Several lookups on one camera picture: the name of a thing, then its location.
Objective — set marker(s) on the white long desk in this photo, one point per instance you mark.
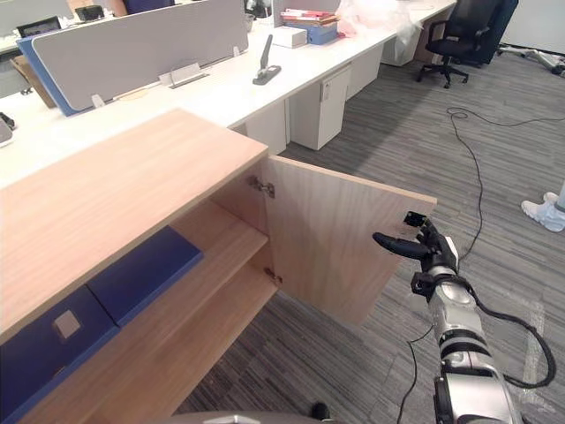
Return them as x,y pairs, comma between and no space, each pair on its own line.
220,88

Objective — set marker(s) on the grey desk divider panel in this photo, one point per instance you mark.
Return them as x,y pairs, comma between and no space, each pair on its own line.
137,48

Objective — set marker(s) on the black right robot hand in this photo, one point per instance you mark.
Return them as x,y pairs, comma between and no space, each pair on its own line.
434,249

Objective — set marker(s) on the blue file box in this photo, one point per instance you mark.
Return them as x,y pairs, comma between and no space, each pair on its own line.
322,33

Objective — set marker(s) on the person's foot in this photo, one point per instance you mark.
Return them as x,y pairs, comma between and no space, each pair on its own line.
540,214

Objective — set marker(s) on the white metal floor stand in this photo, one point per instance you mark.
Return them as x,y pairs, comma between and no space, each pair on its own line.
536,55

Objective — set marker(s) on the stack of red papers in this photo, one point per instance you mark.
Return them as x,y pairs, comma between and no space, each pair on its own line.
309,17

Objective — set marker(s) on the wooden office cabinet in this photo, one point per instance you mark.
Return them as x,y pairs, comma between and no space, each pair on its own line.
132,212

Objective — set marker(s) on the black office chair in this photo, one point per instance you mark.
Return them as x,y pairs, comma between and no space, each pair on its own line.
463,35

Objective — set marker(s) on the blue folder with label pocket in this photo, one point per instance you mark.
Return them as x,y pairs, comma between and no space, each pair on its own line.
48,349

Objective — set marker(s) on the wooden cabinet door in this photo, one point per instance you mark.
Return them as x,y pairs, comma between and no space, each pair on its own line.
335,238

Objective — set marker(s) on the clear plastic bag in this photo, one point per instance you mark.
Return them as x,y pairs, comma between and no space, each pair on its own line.
375,17

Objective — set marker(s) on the black door latch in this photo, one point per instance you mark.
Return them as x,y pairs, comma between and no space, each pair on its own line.
416,218

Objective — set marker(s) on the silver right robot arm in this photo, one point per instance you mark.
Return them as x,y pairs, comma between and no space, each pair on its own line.
463,349

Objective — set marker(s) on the white drawer pedestal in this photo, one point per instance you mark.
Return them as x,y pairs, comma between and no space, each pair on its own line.
320,115

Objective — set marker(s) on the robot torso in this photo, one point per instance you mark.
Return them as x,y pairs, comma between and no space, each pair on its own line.
247,417

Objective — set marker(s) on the blue desk divider panel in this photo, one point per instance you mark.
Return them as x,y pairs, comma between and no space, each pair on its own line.
42,75

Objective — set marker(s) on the metal door hinge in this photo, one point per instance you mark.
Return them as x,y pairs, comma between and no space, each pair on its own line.
262,186
273,276

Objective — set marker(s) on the white box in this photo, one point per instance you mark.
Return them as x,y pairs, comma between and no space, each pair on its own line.
289,36

